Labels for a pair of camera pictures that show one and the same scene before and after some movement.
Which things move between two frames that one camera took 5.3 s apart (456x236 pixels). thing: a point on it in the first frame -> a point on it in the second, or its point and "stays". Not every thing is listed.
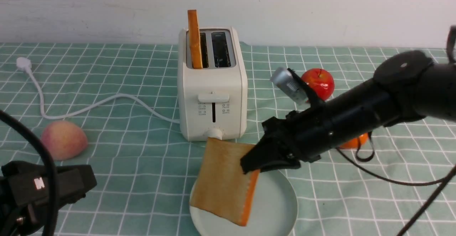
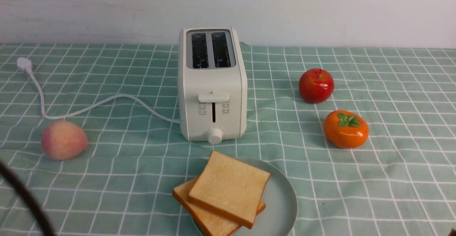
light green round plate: (273, 212) stays
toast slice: (220, 187) -> (210, 224)
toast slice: (195, 41) -> (230, 188)
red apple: (321, 82) stays
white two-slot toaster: (212, 101) stays
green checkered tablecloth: (126, 97) stays
